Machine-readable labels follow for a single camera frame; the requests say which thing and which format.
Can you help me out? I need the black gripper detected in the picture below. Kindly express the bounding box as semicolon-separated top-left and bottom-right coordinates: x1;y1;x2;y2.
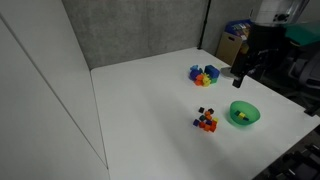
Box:
230;23;288;89

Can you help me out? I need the grey metal mounting plate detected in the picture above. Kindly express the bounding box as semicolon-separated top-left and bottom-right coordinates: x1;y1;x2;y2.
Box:
219;65;242;81

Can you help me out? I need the brown cardboard box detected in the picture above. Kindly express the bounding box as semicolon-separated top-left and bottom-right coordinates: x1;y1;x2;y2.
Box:
215;31;244;66

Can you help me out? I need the green plastic bowl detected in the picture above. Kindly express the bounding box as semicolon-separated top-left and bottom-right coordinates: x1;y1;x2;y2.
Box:
229;100;261;128

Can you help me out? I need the yellow toy piece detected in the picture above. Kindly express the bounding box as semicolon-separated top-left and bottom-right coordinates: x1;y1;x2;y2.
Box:
201;73;212;88

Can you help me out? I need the orange toy piece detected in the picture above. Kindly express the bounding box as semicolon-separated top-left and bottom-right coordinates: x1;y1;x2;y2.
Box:
194;73;205;87

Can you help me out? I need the purple toy piece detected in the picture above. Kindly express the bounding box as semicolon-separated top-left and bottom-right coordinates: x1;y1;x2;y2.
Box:
189;69;201;81

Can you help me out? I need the black office chair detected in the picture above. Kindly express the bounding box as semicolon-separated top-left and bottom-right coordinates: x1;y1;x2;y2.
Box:
287;46;320;92

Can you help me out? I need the black stand pole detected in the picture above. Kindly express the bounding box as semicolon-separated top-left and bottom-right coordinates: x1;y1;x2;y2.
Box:
197;0;212;51

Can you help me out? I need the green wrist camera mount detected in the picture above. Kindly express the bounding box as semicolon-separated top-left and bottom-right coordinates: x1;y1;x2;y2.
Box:
283;21;320;48

